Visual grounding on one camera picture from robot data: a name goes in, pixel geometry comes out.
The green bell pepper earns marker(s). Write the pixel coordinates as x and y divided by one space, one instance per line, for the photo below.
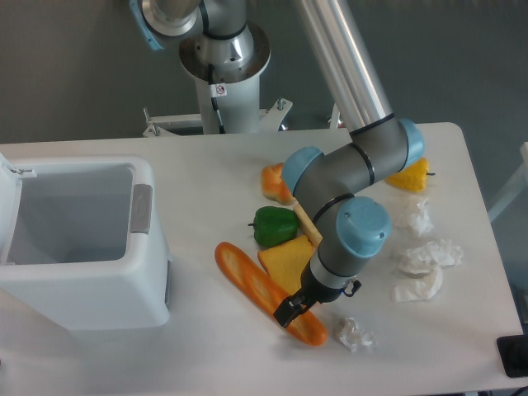
273 226

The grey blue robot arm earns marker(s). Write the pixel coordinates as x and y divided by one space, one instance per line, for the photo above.
325 185

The beige crusty bread piece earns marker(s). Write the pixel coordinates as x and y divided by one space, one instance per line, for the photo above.
307 226

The black device at edge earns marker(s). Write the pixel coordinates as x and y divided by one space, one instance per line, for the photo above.
513 353

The yellow toast bread slice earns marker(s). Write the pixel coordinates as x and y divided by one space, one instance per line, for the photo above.
284 263

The small crumpled white tissue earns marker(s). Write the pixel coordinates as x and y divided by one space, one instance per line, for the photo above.
349 334

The upper crumpled white tissue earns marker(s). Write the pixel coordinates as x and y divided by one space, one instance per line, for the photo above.
415 217

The white open trash bin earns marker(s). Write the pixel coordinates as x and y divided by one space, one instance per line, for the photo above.
82 242

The yellow bell pepper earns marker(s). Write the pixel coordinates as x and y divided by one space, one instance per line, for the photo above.
413 178

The white frame at right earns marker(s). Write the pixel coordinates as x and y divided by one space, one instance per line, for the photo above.
511 189

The long orange baguette bread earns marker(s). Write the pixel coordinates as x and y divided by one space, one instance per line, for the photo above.
265 293

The round knotted bread roll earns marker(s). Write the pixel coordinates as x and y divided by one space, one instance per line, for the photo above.
273 186

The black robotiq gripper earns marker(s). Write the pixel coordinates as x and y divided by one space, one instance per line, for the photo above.
310 293

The middle crumpled white tissue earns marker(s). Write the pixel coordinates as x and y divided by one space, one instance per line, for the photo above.
423 269

